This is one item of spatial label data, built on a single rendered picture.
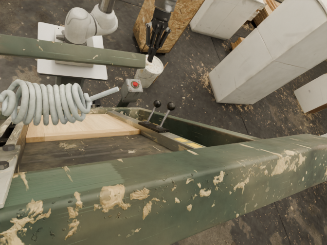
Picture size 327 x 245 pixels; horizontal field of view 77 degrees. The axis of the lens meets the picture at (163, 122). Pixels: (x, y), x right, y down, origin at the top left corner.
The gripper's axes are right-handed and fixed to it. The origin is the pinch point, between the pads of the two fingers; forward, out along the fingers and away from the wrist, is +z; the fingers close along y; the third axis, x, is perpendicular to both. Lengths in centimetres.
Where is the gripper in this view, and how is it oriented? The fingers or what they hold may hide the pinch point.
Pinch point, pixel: (151, 54)
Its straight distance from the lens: 105.9
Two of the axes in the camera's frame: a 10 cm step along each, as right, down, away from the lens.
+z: -2.9, 7.8, 5.6
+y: 8.6, -0.4, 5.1
